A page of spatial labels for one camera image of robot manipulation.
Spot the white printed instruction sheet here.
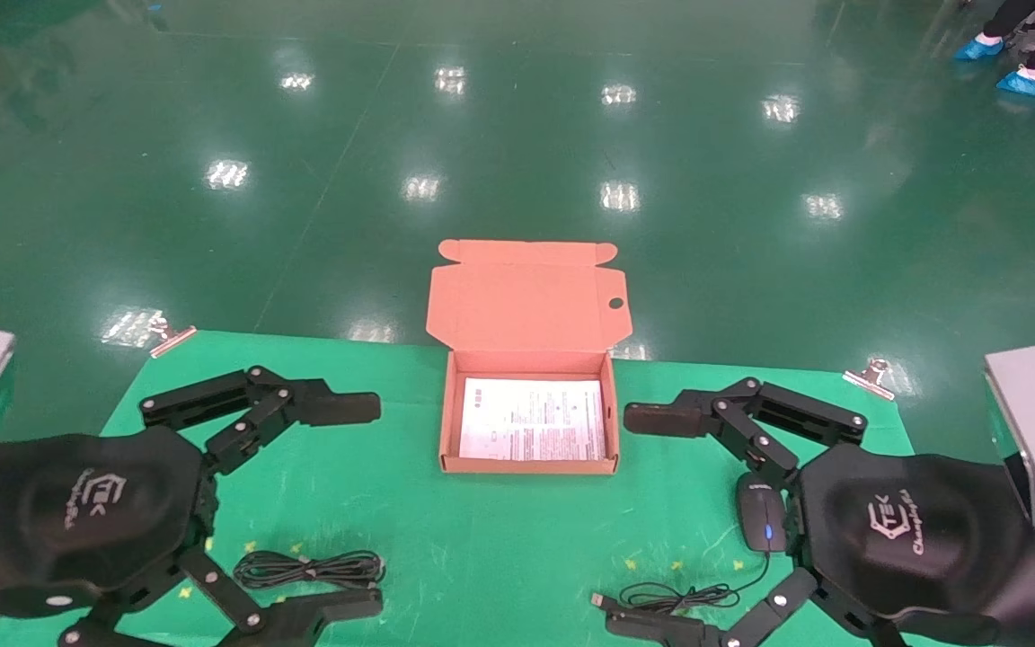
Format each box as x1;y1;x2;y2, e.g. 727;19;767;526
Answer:
459;377;608;462

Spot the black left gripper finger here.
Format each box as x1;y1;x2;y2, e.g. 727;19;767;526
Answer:
140;366;382;477
59;548;384;647

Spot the orange cardboard box with lid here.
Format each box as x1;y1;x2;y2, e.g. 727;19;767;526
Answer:
426;238;633;475

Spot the black data cable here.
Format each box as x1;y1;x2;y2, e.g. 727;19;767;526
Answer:
234;550;385;591

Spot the metal binder clip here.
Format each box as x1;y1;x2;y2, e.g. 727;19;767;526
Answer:
844;358;896;401
147;315;198;359

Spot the green table mat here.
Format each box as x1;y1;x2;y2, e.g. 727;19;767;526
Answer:
0;330;995;647

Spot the black wired computer mouse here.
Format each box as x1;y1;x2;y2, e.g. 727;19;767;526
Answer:
591;474;789;630

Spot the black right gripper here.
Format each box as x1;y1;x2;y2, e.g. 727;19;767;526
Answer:
792;445;1035;647

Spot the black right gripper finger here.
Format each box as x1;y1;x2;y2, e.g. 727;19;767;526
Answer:
606;568;896;647
624;377;869;486

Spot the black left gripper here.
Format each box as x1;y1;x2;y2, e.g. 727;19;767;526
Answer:
0;428;217;621

